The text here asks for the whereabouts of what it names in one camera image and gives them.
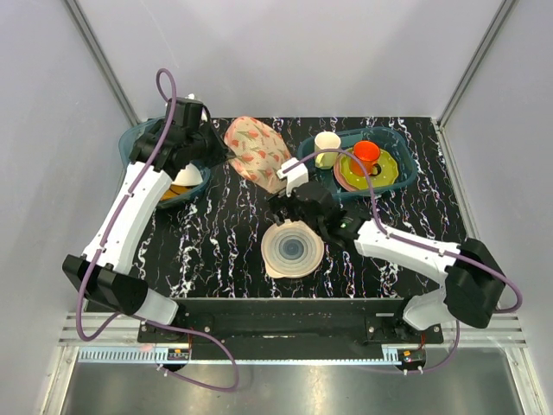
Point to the pink plate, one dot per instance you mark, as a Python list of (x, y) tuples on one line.
[(345, 177)]

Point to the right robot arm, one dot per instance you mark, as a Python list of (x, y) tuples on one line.
[(467, 274)]

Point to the teal plastic bin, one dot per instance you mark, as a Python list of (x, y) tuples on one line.
[(125, 145), (385, 139)]

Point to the white bra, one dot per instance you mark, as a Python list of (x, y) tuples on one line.
[(188, 177)]

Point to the orange mug black handle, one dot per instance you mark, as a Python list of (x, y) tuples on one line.
[(368, 154)]

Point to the pale yellow mug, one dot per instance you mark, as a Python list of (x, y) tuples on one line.
[(326, 143)]

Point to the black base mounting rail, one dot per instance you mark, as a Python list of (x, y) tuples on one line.
[(295, 329)]

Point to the teal plastic bin right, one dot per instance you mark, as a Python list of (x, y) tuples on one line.
[(385, 139)]

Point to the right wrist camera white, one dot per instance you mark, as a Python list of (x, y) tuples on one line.
[(294, 173)]

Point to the yellow garment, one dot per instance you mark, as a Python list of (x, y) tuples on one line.
[(174, 191)]

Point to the teal plastic bin left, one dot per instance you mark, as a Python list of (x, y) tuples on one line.
[(125, 145)]

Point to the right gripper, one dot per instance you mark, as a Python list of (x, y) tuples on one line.
[(278, 202)]

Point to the green polka dot plate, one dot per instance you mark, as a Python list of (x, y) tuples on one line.
[(389, 171)]

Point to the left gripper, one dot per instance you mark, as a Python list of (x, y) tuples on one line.
[(221, 152)]

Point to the aluminium frame rail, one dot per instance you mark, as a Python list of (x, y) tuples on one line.
[(129, 341)]

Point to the cream ringed ceramic plate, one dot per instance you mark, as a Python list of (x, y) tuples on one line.
[(291, 250)]

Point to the floral mesh laundry bag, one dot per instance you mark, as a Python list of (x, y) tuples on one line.
[(259, 152)]

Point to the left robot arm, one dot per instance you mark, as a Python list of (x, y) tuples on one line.
[(100, 273)]

